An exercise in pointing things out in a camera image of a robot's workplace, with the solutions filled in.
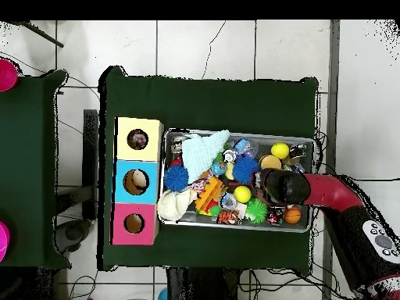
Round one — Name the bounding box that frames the mint knitted cloth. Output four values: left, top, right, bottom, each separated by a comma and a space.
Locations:
181, 129, 231, 185

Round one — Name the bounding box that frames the cream knitted cloth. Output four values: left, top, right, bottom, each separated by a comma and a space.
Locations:
156, 188, 198, 222

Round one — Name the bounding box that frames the wooden box with three holes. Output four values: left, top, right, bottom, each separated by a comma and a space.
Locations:
110, 116, 165, 247

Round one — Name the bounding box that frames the silver mesh bin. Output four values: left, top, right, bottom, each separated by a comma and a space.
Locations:
157, 127, 316, 234

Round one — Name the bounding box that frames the blue spiky ball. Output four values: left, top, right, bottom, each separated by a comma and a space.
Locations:
163, 164, 190, 192
232, 155, 261, 185

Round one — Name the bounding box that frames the orange toy block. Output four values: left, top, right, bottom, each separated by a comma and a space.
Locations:
195, 176, 224, 212

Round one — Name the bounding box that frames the yellow tennis ball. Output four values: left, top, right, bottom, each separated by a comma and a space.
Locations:
233, 185, 252, 204

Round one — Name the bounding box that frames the tiger striped toy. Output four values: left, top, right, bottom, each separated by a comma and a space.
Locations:
216, 209, 241, 226

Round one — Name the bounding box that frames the dark green tablecloth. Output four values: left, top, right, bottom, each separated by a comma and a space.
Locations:
97, 65, 320, 277

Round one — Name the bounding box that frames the orange foam disc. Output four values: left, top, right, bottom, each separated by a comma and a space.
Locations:
259, 154, 283, 171

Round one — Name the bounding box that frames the green spiky ball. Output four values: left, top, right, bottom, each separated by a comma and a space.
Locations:
245, 198, 269, 225

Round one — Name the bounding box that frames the small orange basketball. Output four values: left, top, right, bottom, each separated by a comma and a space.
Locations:
283, 205, 302, 225

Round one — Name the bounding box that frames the grey rounded floor object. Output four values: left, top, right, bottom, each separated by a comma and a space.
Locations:
53, 218, 92, 255

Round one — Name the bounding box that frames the dark green side table cloth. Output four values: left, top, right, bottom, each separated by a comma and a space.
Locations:
0, 70, 72, 270

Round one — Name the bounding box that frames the black rod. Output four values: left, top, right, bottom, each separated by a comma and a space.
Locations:
18, 20, 66, 48

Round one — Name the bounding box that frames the pink ball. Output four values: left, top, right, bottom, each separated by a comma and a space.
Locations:
0, 220, 11, 263

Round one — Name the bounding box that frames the dark pink round object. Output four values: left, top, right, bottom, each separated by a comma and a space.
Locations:
0, 59, 19, 92

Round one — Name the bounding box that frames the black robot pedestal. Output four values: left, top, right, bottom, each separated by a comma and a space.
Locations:
166, 266, 242, 300

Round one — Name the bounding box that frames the black floor cable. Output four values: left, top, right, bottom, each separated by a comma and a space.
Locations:
355, 177, 400, 183

